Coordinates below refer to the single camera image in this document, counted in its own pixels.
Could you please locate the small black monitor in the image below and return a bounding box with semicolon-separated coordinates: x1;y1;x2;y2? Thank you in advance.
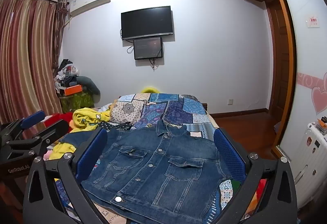
133;37;163;60

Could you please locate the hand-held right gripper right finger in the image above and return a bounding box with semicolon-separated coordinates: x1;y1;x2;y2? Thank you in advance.
213;127;298;224

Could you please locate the wooden door frame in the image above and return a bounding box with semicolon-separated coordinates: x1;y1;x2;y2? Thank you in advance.
263;0;298;160

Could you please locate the dark grey cushion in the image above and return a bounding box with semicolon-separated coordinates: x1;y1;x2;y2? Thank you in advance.
77;76;101;95

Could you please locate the blue denim jacket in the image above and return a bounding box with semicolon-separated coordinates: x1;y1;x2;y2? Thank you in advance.
60;119;234;224

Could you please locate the blue patchwork bedspread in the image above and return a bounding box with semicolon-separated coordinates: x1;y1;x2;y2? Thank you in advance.
54;92;242;224

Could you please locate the pile of mixed clothes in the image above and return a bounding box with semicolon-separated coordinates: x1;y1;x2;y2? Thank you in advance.
54;59;82;97

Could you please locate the white sliding wardrobe door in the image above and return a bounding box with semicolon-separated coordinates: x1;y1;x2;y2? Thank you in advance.
271;0;327;212

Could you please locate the black wall television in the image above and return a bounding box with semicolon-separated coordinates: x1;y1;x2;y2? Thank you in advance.
121;6;175;41

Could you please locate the yellow printed cloth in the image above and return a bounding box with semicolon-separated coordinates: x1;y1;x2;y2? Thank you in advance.
48;108;111;160

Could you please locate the navy patterned cloth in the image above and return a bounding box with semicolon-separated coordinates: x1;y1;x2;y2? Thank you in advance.
98;121;133;132

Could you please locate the red cloth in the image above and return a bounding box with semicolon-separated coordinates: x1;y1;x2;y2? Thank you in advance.
43;112;74;130

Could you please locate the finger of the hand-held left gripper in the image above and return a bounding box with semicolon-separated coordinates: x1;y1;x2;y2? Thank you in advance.
6;120;70;161
0;110;46;143

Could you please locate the white air conditioner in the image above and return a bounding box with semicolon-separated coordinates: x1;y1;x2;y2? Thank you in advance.
68;0;112;17

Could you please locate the white radiator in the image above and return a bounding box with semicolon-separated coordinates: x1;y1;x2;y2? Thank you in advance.
294;122;327;185

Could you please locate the orange box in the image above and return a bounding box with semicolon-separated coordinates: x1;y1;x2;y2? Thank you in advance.
64;84;84;96

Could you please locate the green patterned cover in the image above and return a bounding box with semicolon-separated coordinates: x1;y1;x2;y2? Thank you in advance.
59;92;94;113

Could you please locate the striped brown curtain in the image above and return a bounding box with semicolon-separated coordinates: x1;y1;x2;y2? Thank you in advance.
0;0;68;125

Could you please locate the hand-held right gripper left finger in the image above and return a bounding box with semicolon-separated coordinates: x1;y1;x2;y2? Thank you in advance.
22;127;109;224

